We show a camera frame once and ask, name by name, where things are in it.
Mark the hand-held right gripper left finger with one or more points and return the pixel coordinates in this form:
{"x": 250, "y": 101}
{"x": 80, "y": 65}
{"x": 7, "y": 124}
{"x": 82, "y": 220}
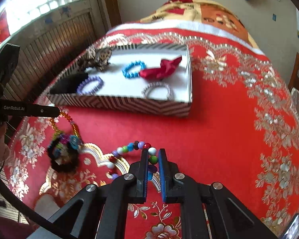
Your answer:
{"x": 145, "y": 184}

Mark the black scrunchie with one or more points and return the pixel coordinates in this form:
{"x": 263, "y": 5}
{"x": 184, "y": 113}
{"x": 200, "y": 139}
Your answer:
{"x": 64, "y": 165}

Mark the wooden slatted panel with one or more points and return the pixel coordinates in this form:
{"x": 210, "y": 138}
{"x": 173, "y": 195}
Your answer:
{"x": 52, "y": 39}

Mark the red floral tablecloth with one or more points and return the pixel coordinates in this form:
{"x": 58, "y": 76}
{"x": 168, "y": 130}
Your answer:
{"x": 214, "y": 142}

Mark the printed blanket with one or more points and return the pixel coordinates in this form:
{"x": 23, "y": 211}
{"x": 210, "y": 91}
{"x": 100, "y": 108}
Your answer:
{"x": 189, "y": 7}

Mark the black cloth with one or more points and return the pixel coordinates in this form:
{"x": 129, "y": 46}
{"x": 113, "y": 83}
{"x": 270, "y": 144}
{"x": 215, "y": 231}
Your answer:
{"x": 67, "y": 84}

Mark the small blue wall sticker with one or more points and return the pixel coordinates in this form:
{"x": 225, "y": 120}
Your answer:
{"x": 274, "y": 17}

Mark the red satin scrunchie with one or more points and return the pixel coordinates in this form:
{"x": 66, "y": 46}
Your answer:
{"x": 162, "y": 69}

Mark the wooden chair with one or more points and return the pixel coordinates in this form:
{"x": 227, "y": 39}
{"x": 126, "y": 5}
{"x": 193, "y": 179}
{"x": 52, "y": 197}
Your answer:
{"x": 297, "y": 74}

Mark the leopard print scrunchie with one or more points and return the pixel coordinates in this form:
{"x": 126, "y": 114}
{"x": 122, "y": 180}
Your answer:
{"x": 99, "y": 57}

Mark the striped cardboard box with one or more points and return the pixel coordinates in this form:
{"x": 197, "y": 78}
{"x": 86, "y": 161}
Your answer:
{"x": 139, "y": 105}

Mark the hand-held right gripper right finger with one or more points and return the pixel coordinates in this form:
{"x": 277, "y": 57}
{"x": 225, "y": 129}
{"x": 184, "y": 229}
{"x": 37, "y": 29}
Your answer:
{"x": 162, "y": 179}

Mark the wooden door frame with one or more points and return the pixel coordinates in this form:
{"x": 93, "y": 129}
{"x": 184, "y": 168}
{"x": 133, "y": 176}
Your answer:
{"x": 111, "y": 2}

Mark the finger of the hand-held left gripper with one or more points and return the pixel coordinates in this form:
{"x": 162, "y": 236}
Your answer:
{"x": 27, "y": 110}

